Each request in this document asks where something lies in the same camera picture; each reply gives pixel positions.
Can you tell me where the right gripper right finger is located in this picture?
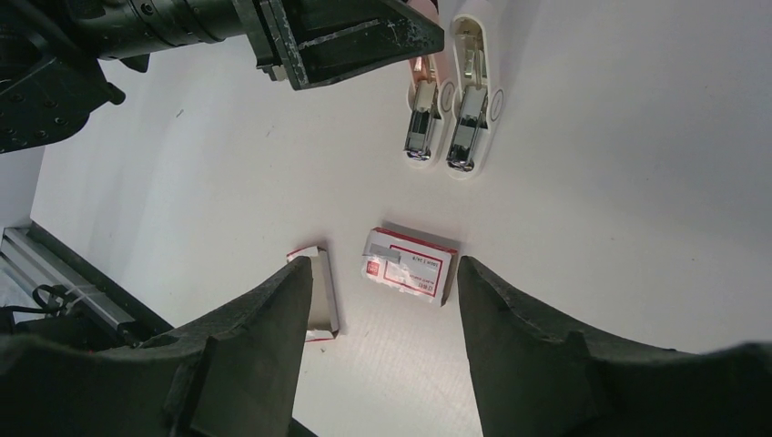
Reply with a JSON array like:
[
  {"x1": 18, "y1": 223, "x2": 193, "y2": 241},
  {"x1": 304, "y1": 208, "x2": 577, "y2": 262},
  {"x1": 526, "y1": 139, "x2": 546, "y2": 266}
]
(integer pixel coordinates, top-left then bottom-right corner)
[{"x1": 457, "y1": 256, "x2": 771, "y2": 436}]

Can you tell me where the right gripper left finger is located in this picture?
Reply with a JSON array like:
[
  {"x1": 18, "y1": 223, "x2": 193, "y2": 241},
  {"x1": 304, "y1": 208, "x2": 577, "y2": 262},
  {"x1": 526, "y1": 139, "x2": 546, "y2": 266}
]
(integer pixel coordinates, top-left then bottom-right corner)
[{"x1": 1, "y1": 257, "x2": 313, "y2": 436}]

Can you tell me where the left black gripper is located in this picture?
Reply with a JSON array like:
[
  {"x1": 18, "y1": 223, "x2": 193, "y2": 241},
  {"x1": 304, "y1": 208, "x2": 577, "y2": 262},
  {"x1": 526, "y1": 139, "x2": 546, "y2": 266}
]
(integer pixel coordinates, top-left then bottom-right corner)
[{"x1": 90, "y1": 0, "x2": 444, "y2": 90}]

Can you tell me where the cardboard staple box tray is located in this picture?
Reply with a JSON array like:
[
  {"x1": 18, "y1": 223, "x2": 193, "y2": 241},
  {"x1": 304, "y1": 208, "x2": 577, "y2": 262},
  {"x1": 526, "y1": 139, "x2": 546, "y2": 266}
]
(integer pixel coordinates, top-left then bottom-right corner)
[{"x1": 286, "y1": 246, "x2": 340, "y2": 342}]

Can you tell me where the red staple box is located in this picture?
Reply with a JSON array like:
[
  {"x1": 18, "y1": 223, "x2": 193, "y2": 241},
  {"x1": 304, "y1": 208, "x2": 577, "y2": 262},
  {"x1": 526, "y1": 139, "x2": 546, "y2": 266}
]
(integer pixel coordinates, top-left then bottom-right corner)
[{"x1": 361, "y1": 227, "x2": 458, "y2": 307}]

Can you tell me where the white mini stapler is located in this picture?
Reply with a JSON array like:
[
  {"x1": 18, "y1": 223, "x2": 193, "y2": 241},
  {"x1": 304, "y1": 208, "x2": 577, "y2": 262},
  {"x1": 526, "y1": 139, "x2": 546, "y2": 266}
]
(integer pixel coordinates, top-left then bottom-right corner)
[{"x1": 445, "y1": 12, "x2": 506, "y2": 180}]

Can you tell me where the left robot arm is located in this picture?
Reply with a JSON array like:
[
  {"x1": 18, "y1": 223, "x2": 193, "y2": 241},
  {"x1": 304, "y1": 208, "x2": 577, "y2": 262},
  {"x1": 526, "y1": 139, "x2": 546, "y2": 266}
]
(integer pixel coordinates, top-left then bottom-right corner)
[{"x1": 1, "y1": 0, "x2": 444, "y2": 153}]

